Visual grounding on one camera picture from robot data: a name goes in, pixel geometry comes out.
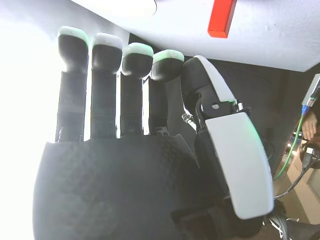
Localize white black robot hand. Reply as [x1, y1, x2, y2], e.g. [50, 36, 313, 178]
[32, 25, 275, 240]

